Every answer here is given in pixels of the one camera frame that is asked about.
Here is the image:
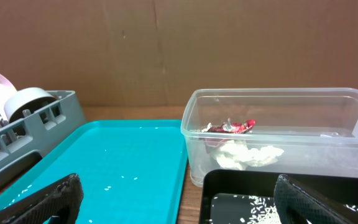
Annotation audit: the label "white tissue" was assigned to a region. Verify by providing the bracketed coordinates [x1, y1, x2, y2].
[205, 139, 284, 170]

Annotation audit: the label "grey plastic dishwasher rack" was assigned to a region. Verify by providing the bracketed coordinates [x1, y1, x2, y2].
[0, 90, 86, 189]

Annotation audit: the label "teal plastic tray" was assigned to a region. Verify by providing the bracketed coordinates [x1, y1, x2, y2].
[0, 120, 187, 224]

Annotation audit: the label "clear plastic bin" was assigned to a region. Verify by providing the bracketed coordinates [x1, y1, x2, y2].
[181, 88, 358, 186]

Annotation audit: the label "grey bowl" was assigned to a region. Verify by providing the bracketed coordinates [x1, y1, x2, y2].
[4, 87, 57, 123]

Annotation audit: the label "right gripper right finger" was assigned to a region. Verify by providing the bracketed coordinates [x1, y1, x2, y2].
[273, 174, 358, 224]

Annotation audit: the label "rice and food leftovers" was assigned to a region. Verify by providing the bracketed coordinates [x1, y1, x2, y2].
[206, 194, 358, 224]

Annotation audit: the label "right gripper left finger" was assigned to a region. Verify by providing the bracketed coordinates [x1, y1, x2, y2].
[0, 174, 84, 224]

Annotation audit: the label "red snack wrapper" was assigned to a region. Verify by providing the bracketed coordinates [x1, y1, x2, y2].
[202, 118, 256, 147]

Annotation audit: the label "black waste tray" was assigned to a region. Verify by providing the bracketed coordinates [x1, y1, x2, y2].
[198, 169, 358, 224]

